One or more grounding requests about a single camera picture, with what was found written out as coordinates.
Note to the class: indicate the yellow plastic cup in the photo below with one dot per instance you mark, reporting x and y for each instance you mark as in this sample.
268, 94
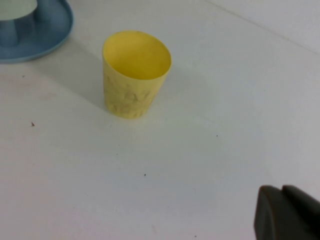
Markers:
132, 95

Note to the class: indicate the pale green plastic cup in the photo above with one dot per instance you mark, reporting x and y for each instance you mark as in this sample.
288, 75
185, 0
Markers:
15, 8

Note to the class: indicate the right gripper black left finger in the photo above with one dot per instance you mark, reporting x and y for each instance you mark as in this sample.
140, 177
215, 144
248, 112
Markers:
277, 220

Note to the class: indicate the round blue cup stand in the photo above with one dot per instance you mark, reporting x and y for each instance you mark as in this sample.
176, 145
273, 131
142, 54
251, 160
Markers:
50, 42

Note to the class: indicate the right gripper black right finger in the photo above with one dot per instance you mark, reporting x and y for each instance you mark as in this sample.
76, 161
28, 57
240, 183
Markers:
305, 202

